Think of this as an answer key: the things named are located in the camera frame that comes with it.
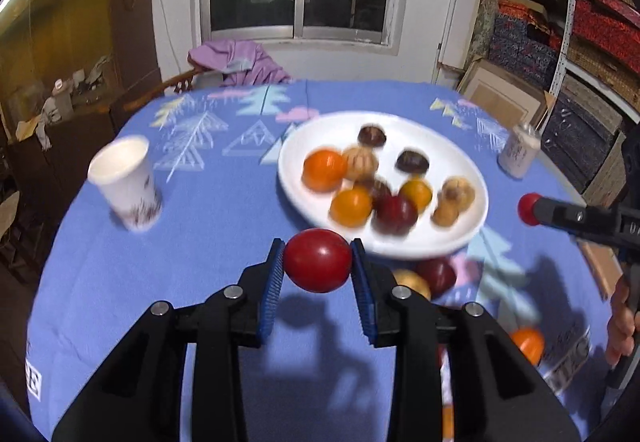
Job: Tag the blue patterned tablecloth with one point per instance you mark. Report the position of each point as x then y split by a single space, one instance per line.
215 161

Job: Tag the red cherry tomato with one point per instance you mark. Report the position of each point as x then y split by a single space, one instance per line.
526 206

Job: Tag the shelf with fabric boxes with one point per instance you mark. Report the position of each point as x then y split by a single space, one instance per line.
584 56

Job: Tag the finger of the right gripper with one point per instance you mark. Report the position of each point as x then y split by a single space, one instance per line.
574 219

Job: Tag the wooden chair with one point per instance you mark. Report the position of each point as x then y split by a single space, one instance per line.
177 84

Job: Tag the dark brown mangosteen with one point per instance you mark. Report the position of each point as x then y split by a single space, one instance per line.
412 162

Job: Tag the striped yellow apple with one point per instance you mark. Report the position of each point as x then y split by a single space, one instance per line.
360 161

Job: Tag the small yellow orange tomato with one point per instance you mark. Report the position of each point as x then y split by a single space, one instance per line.
417 191

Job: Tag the tan bumpy fruit right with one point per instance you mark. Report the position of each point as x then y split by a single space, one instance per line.
446 214

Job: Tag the white paper cup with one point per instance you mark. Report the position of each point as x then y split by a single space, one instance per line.
122 172

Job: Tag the dark striped fruit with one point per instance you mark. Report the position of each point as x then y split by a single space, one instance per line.
377 189

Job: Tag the right hand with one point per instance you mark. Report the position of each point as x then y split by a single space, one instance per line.
621 326

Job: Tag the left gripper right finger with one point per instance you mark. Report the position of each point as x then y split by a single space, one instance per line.
497 395

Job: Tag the white oval plate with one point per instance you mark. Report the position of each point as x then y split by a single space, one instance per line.
339 131

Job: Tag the white beverage can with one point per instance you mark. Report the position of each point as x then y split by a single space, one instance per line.
520 151

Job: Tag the wooden cabinet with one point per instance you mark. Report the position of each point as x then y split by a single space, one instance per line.
42 41

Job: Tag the yellow potato like fruit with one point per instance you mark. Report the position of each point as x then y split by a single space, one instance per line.
413 281

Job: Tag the purple cloth on chair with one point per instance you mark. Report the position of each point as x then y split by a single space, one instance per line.
241 63

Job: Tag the small dark mangosteen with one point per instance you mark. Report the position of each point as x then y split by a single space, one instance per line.
372 136

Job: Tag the tan bumpy fruit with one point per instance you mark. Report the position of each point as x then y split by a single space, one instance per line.
446 214
458 191

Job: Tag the tan bumpy fruit left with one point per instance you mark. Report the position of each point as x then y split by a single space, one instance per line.
458 191

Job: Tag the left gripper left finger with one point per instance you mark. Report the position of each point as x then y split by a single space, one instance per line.
136 392

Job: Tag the dark red plum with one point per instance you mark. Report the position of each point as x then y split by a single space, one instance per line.
438 273
394 215

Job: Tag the large orange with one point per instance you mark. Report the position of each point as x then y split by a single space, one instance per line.
324 170

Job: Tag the orange fruit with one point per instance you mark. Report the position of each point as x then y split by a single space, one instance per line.
531 343

